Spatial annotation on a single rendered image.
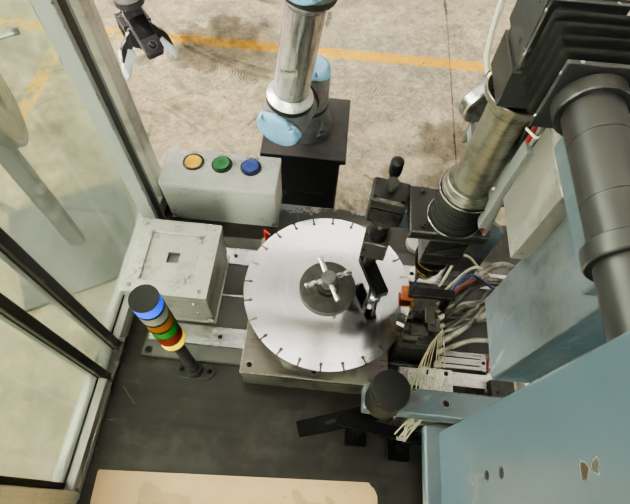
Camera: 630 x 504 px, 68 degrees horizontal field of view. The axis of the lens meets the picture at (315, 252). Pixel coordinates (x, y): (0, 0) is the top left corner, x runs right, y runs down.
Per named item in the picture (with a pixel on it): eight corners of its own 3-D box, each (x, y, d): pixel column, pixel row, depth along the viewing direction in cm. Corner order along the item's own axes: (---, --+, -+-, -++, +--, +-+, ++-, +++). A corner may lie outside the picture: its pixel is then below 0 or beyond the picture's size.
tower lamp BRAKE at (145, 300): (130, 318, 70) (123, 311, 67) (138, 290, 72) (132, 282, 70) (160, 321, 70) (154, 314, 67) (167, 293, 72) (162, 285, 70)
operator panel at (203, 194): (172, 217, 124) (157, 182, 110) (181, 183, 129) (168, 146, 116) (277, 227, 123) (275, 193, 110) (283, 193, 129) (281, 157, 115)
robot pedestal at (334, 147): (264, 205, 216) (251, 72, 151) (351, 213, 216) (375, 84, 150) (251, 283, 197) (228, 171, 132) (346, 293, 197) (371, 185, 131)
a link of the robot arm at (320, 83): (335, 92, 134) (339, 52, 122) (316, 124, 128) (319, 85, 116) (297, 79, 136) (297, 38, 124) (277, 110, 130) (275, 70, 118)
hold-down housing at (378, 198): (354, 258, 83) (370, 190, 65) (360, 236, 85) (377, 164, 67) (385, 265, 82) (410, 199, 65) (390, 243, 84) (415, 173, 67)
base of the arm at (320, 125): (285, 104, 145) (284, 78, 136) (334, 109, 144) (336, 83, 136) (278, 141, 137) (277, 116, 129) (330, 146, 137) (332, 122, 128)
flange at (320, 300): (287, 287, 93) (287, 281, 91) (327, 253, 97) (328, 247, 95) (327, 326, 89) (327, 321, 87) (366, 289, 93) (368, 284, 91)
